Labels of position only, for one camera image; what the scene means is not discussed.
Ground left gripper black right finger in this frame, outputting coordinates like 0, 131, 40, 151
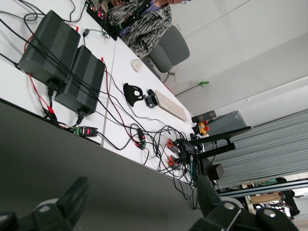
190, 175, 299, 231

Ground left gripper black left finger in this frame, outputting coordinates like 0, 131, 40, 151
0, 177, 89, 231

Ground dark brown box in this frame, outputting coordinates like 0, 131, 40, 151
207, 163, 225, 181

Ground dark grey table cover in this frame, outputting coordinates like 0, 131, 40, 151
0, 98, 205, 231

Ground orange adapter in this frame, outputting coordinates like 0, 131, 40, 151
167, 139, 179, 153
167, 155, 180, 168

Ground black monitor on stand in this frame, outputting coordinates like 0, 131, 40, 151
175, 126, 251, 174

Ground yellow emergency stop box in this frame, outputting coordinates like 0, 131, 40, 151
197, 121, 210, 135

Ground black adapter with green board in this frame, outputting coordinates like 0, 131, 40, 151
70, 125, 99, 138
136, 128, 148, 150

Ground grey vertical blinds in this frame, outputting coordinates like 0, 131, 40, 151
201, 110, 308, 191

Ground grey foam panel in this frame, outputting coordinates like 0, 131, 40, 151
208, 110, 247, 135

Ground dark grey cylinder roll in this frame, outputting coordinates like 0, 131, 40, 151
192, 110, 217, 124

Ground red clip lead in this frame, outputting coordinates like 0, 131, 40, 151
28, 73, 55, 116

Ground beige keyboard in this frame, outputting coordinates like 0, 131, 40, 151
154, 90, 189, 122

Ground black cylindrical holder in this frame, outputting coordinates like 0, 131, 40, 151
143, 94, 158, 108

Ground green clip on stick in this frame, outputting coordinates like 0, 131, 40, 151
178, 81, 210, 93

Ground black ribbed power supply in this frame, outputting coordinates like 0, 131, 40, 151
17, 10, 81, 84
54, 45, 106, 116

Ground white side table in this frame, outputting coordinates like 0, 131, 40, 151
0, 0, 196, 193

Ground beige oval device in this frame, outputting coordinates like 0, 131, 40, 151
130, 59, 143, 73

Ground grey office chair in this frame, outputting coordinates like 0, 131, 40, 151
141, 25, 191, 84

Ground person in zebra-pattern top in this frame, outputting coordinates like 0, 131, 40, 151
105, 0, 173, 60

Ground black electronics board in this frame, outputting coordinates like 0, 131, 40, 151
86, 0, 120, 40

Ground black cable bundle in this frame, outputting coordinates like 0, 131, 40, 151
129, 121, 202, 210

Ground black power cord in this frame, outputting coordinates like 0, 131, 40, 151
44, 78, 61, 126
72, 107, 85, 127

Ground black plastic bracket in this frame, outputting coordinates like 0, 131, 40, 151
123, 82, 145, 107

